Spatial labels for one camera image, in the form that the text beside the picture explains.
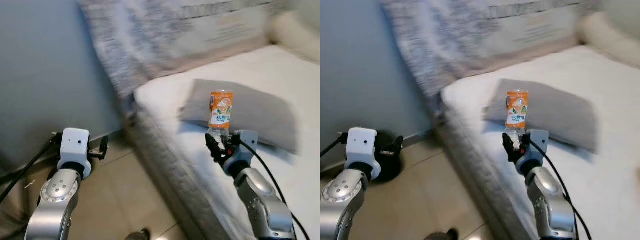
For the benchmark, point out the orange label plastic bottle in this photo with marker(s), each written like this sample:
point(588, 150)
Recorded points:
point(516, 110)
point(220, 110)

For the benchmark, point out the plain grey pillow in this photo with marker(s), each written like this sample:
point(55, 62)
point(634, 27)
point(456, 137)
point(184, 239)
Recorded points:
point(560, 115)
point(260, 115)

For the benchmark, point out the beige braided bolster cushion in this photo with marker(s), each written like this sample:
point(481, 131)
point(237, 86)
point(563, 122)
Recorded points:
point(300, 37)
point(610, 37)

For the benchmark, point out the dark robot foot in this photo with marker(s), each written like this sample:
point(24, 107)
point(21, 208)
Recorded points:
point(139, 235)
point(442, 235)

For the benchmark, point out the white quilted mattress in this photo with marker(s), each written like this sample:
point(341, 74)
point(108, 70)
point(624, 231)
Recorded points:
point(590, 70)
point(280, 70)

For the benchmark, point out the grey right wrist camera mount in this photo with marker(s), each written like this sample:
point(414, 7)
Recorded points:
point(539, 140)
point(247, 140)

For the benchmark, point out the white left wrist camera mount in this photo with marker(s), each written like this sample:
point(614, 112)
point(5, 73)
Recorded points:
point(75, 142)
point(361, 145)

